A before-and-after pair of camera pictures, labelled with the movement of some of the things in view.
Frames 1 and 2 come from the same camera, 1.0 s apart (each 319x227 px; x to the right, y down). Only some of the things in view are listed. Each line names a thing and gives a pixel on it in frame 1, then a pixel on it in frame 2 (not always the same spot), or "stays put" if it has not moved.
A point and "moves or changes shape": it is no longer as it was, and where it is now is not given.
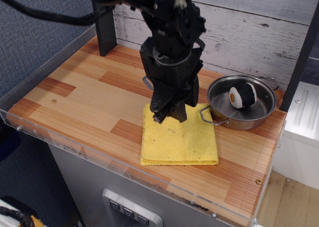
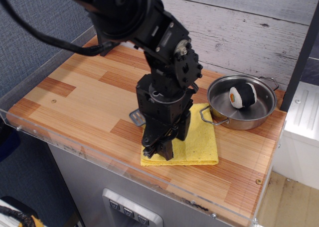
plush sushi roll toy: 242,95 stays put
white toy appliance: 297,154 stays put
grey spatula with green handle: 148,82 moves or changes shape
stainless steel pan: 243,101 stays put
